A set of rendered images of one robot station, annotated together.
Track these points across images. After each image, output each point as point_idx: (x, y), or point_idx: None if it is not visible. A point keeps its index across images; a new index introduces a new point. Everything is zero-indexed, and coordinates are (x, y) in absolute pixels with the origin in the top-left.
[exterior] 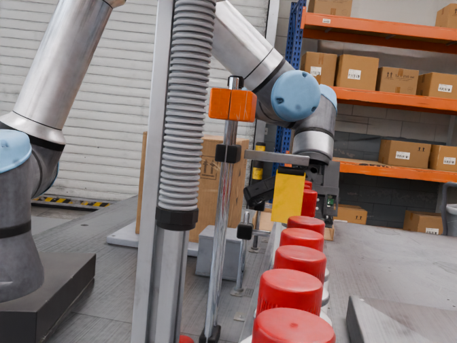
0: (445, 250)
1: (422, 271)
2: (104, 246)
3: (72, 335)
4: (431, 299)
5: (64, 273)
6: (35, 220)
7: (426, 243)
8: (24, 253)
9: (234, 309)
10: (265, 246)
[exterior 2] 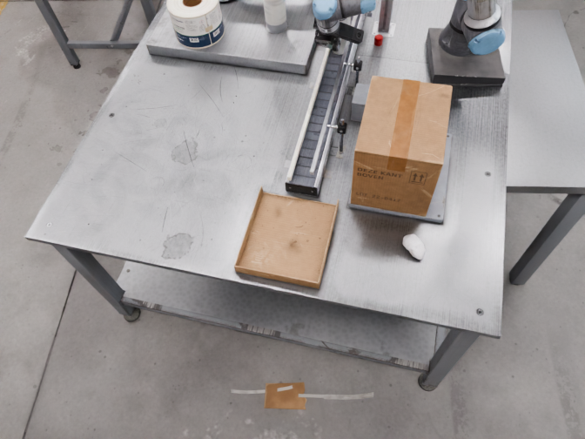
0: (152, 196)
1: (218, 139)
2: (449, 132)
3: (420, 50)
4: (244, 101)
5: (436, 53)
6: (532, 176)
7: (158, 211)
8: (446, 26)
9: (359, 75)
10: (331, 161)
